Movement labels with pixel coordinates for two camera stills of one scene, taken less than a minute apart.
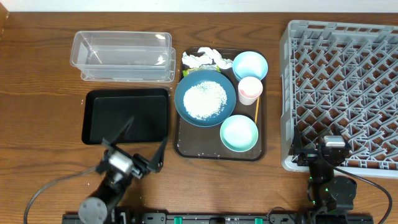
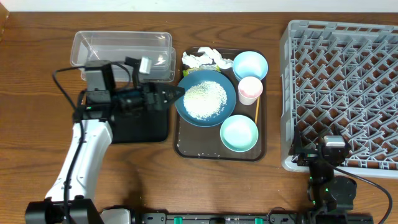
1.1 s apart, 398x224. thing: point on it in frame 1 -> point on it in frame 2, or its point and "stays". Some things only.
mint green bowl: x=239 y=133 stays
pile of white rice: x=205 y=100 stays
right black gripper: x=308 y=156 stays
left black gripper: x=138 y=171 -> x=147 y=104
